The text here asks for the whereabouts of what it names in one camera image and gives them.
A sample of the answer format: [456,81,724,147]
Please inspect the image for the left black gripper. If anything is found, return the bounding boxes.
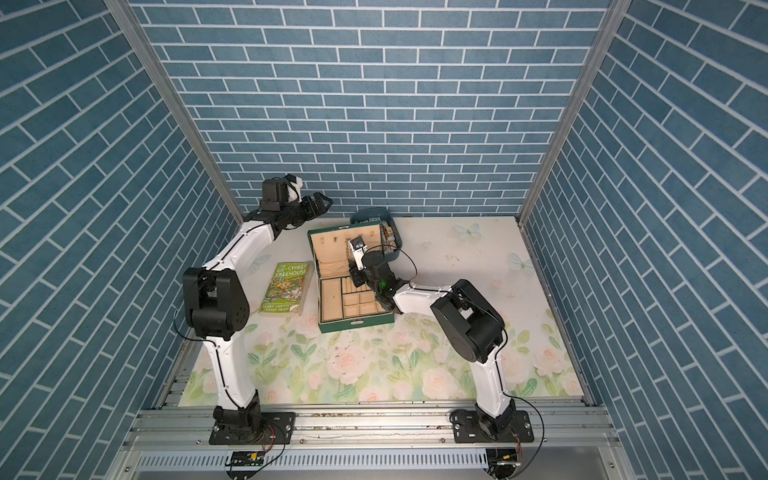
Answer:
[279,192,333,226]

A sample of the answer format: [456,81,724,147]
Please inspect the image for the green jewelry box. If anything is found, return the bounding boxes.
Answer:
[307,222,395,334]

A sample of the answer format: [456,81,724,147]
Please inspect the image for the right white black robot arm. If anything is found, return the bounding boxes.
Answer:
[350,247,515,425]

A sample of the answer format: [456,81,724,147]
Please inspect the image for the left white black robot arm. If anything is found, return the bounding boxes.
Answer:
[182,175,333,431]

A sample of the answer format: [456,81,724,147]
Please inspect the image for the teal plastic bin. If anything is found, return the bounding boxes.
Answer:
[350,207,402,261]

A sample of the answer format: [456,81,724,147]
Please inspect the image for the green paperback book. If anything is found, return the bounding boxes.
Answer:
[258,262,313,316]

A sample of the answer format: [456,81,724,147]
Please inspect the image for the floral table mat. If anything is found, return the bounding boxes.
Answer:
[179,217,584,404]

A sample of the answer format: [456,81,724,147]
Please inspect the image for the left controller board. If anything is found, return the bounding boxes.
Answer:
[225,451,265,470]

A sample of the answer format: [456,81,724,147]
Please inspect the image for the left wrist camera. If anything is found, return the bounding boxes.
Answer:
[284,174,304,202]

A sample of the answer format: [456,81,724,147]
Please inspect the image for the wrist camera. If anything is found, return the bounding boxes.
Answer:
[348,236,367,270]
[284,174,304,202]

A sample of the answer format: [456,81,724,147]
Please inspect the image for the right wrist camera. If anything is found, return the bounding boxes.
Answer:
[348,236,367,270]

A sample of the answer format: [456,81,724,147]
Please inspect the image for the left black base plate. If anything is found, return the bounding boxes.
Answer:
[208,411,296,446]

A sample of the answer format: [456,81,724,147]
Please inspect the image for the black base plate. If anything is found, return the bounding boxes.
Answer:
[208,411,296,446]
[449,409,535,444]

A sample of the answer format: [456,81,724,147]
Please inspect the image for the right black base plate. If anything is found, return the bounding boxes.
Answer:
[449,409,535,444]

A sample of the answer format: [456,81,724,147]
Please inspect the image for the aluminium mounting rail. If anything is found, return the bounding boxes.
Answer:
[123,400,620,451]

